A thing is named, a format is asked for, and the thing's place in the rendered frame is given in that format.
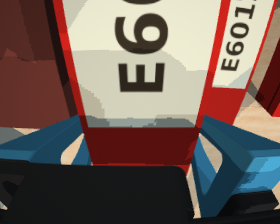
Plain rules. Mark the dark brown low platform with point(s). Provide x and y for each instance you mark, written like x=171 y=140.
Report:
x=35 y=90

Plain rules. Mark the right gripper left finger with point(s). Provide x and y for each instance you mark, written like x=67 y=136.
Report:
x=47 y=144

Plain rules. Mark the red box with cream label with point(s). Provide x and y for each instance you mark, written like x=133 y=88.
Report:
x=268 y=95

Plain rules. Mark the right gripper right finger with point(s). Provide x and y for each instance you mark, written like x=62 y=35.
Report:
x=250 y=163

